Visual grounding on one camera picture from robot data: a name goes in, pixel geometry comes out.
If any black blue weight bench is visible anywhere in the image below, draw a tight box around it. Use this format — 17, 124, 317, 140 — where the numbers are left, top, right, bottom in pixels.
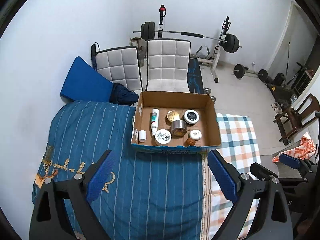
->
187, 58, 203, 94

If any chrome dumbbell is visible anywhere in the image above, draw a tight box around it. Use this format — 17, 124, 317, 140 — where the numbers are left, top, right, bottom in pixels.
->
203, 88, 216, 103

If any plaid checkered blanket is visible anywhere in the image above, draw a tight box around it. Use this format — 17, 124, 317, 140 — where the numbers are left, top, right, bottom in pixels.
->
199, 113, 261, 239

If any small white cylinder bottle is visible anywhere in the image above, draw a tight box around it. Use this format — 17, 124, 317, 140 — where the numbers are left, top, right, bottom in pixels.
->
138, 130, 146, 142

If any orange white cloth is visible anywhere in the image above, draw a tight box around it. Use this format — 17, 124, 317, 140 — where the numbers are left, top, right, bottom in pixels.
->
272, 132, 317, 163

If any gold round tin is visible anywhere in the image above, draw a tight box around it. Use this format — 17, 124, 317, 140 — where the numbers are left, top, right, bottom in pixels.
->
166, 110, 181, 124

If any white quilted chair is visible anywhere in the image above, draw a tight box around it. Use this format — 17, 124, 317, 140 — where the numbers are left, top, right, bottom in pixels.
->
91, 42, 143, 94
146, 38, 191, 93

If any dark wooden chair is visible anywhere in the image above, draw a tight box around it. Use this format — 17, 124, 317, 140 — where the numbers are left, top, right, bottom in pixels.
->
273, 94, 319, 146

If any open cardboard box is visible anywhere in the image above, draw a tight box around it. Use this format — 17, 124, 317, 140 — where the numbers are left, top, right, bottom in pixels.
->
131, 91, 221, 154

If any left white quilted chair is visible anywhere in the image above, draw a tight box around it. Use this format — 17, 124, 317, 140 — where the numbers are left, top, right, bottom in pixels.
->
91, 42, 143, 94

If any silver tape roll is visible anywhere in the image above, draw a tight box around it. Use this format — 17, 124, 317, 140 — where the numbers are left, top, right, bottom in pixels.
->
171, 120, 187, 137

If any blue striped blanket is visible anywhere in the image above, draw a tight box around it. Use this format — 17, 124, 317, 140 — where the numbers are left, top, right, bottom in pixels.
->
29, 101, 203, 239

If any white floss case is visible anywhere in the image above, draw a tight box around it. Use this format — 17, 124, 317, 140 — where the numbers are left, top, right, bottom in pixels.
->
189, 129, 202, 141

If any right white quilted chair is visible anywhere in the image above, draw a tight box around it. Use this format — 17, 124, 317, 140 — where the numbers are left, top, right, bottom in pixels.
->
146, 38, 191, 93

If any white barbell rack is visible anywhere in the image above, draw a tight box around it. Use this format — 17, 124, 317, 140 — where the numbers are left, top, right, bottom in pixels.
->
157, 4, 231, 83

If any white glue tube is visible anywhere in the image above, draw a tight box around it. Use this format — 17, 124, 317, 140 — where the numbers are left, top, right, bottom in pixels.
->
150, 108, 159, 137

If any brown walnut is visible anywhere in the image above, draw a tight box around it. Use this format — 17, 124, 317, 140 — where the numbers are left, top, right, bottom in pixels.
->
184, 138, 196, 147

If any white jar black lid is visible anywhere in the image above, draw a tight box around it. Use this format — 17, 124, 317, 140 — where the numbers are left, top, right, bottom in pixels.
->
183, 109, 200, 125

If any floor barbell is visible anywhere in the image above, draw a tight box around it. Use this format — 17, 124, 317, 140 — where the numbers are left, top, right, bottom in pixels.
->
233, 64, 268, 82

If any blue foam cushion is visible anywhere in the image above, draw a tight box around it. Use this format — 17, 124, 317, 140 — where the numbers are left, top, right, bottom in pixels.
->
60, 56, 113, 102

